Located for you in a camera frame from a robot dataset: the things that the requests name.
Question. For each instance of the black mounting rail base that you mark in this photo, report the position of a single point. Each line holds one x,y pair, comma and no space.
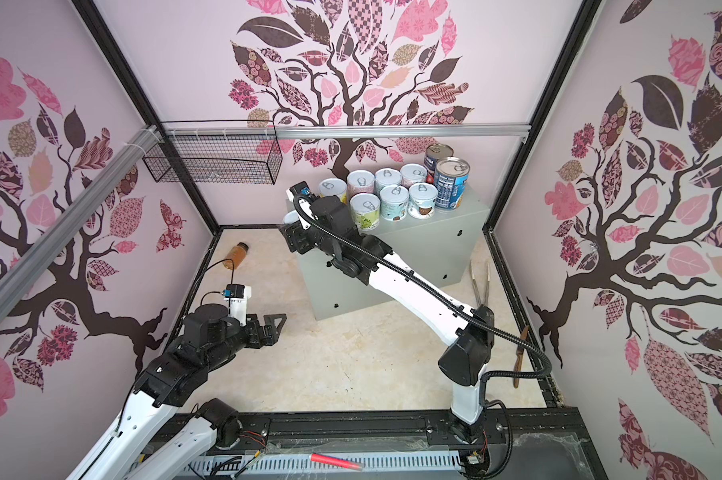
508,443

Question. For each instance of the grey metal cabinet box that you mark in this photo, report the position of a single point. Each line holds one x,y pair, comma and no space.
438,248

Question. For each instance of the teal can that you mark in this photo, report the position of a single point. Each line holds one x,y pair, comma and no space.
394,201
422,199
387,177

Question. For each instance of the pink marker pen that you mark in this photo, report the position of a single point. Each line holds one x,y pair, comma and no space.
336,462

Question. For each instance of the black wire basket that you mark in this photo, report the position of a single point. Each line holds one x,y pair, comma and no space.
235,152

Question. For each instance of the aluminium rail wall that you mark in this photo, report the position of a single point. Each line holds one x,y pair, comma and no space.
19,280
377,131

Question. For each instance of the aluminium rail back wall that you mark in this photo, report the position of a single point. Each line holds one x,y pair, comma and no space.
377,131

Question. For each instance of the wooden handled knife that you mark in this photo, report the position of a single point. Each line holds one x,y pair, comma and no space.
520,353

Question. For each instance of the yellow label can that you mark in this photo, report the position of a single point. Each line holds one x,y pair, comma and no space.
334,187

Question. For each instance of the white slotted cable duct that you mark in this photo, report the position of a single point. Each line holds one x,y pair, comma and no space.
370,465

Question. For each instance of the la sicilia tomato can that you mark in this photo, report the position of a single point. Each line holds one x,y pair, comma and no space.
433,154

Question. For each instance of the pink can white lid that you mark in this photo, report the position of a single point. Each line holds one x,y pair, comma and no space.
413,174

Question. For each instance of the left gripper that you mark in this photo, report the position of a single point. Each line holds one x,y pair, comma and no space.
271,335

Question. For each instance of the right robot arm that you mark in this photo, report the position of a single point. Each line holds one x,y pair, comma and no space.
468,333

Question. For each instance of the blue label tall can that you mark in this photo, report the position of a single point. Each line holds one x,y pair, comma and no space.
450,180

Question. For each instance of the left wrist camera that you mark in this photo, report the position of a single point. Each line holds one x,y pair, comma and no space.
237,297

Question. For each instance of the metal kitchen tongs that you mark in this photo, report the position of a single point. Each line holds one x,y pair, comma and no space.
480,275

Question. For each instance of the orange spice jar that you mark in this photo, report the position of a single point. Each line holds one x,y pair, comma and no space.
235,256

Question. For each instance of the orange label can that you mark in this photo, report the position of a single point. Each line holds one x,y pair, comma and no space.
292,218

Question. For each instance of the aluminium rail left wall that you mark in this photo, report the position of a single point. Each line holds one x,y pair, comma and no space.
19,280

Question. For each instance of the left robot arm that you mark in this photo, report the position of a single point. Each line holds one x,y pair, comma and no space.
159,391

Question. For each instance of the green label can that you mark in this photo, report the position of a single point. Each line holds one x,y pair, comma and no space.
365,209

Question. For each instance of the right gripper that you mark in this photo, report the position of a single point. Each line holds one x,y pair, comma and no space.
299,238

